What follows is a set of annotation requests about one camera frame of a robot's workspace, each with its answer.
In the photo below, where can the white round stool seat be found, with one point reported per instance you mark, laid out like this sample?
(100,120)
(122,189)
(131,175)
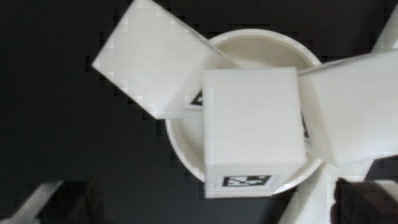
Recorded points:
(260,49)

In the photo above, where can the white stool leg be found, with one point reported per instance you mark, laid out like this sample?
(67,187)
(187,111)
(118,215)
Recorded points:
(255,149)
(154,58)
(349,98)

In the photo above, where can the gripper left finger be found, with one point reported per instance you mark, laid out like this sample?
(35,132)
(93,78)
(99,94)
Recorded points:
(65,203)

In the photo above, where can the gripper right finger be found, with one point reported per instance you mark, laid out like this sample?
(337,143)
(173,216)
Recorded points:
(365,202)

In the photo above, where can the white right fence bar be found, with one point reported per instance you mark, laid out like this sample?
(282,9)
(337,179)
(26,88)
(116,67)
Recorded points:
(308,209)

